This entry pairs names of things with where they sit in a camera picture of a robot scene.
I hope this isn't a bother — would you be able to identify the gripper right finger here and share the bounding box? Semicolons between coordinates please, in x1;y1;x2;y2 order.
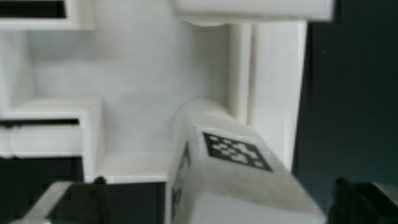
326;178;398;224

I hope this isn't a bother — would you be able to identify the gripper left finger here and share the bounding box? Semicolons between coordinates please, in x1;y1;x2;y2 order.
10;179;165;224

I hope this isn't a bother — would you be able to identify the white chair leg block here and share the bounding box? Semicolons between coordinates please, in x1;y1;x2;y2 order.
165;99;325;224

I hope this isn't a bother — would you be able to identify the white chair seat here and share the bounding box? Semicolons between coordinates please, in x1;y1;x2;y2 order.
0;0;307;183

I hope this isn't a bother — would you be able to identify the white chair leg with marker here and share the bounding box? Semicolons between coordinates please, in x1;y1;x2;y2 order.
170;0;335;26

